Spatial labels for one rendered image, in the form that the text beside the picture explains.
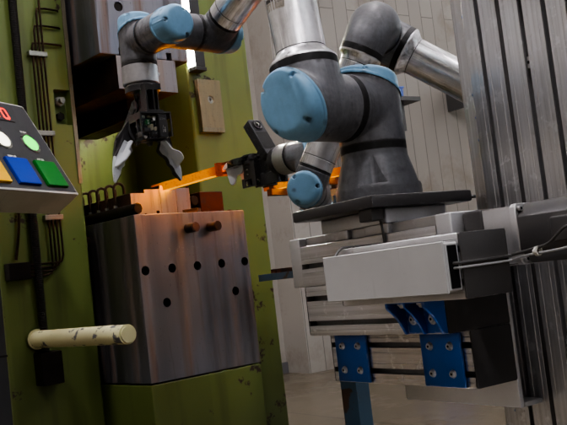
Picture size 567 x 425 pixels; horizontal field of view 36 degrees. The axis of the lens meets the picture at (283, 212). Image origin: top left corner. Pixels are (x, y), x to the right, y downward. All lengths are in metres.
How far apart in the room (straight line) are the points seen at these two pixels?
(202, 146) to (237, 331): 0.62
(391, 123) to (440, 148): 6.24
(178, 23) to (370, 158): 0.51
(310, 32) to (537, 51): 0.36
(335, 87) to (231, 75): 1.50
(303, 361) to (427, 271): 5.19
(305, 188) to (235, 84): 1.10
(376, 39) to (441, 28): 6.20
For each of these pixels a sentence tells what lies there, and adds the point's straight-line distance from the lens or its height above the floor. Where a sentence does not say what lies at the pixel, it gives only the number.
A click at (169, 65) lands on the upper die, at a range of 2.56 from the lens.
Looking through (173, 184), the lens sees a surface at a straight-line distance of 2.41.
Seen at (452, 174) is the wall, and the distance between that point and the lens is 7.78.
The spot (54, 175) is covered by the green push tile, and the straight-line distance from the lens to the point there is 2.09.
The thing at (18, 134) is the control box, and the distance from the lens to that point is 2.13.
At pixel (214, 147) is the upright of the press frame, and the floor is 1.14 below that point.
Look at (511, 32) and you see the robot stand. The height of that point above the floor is 1.06.
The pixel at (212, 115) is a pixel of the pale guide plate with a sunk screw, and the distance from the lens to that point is 2.77.
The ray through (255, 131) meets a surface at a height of 1.07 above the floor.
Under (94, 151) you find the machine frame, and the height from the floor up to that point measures 1.19.
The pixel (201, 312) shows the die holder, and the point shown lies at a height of 0.64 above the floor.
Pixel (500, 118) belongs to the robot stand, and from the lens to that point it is 1.49.
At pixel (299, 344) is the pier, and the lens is 6.34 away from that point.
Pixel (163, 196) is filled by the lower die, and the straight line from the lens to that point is 2.45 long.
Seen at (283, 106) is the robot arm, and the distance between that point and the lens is 1.40.
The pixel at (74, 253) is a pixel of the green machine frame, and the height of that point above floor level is 0.84.
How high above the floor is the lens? 0.71
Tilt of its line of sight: 4 degrees up
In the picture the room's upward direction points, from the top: 7 degrees counter-clockwise
